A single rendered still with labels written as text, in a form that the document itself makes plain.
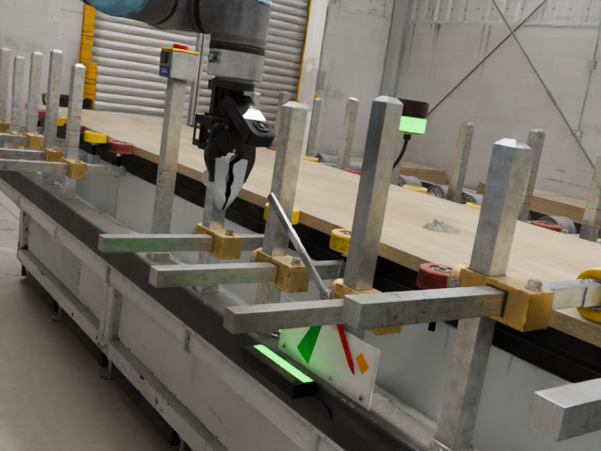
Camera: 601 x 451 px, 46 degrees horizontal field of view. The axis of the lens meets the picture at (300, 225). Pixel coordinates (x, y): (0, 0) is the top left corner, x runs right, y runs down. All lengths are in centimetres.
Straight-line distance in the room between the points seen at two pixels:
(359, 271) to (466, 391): 27
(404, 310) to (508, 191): 23
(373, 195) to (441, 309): 32
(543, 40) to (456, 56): 147
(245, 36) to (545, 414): 75
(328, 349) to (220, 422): 93
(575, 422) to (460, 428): 42
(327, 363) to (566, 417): 65
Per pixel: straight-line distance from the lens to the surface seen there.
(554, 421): 62
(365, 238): 113
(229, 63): 114
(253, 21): 115
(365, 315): 77
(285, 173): 132
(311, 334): 124
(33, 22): 909
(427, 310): 83
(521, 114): 995
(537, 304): 93
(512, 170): 94
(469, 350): 99
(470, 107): 1052
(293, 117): 131
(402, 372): 140
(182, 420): 222
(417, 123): 114
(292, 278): 129
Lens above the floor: 117
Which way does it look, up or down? 11 degrees down
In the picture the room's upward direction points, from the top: 8 degrees clockwise
